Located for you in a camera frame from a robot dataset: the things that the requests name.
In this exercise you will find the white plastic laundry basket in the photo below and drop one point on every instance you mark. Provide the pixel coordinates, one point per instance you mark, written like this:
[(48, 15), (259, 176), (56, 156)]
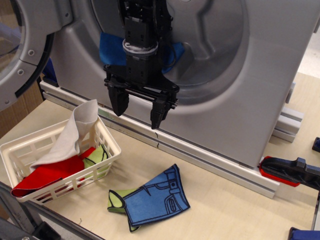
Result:
[(19, 154)]

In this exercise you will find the grey felt cloth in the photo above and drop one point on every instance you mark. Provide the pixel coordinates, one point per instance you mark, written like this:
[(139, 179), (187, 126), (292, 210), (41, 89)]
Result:
[(68, 143)]

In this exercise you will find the black clamp at right edge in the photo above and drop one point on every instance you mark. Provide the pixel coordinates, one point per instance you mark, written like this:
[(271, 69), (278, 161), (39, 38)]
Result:
[(316, 145)]

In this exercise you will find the grey toy washing machine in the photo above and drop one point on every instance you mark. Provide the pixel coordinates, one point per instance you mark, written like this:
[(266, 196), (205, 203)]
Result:
[(240, 59)]

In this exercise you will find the red felt cloth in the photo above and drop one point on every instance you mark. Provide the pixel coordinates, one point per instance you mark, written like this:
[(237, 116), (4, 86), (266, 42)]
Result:
[(48, 174)]

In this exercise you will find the grey metal table frame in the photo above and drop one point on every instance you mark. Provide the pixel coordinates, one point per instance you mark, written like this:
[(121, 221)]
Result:
[(30, 221)]

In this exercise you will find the green felt cloth on table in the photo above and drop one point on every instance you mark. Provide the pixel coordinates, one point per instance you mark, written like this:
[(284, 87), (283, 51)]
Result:
[(116, 202)]

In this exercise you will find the blue felt jeans shorts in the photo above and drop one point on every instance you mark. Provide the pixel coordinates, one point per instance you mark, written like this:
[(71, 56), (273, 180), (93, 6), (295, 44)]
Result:
[(159, 199)]

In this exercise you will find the blue black clamp corner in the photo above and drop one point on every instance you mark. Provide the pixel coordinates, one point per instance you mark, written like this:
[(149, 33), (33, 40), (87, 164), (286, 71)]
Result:
[(297, 234)]

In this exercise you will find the red black clamp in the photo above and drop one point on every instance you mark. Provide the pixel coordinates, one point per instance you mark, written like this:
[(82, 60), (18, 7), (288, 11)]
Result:
[(290, 172)]

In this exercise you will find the green felt cloth in basket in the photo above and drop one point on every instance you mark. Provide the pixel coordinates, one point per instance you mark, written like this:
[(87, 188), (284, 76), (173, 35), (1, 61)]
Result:
[(93, 156)]

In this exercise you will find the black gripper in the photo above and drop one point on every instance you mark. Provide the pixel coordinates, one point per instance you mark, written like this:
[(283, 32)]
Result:
[(158, 89)]

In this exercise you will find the blue felt cloth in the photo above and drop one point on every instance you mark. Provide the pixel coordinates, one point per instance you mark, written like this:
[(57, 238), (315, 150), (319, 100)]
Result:
[(111, 52)]

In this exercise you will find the white aluminium base rail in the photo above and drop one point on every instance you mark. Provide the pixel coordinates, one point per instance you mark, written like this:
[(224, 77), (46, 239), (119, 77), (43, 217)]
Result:
[(175, 147)]

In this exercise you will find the grey aluminium side bracket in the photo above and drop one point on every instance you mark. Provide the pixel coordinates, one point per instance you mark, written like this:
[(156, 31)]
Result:
[(289, 121)]

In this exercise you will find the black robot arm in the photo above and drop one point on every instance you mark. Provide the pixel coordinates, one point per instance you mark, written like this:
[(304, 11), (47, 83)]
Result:
[(148, 49)]

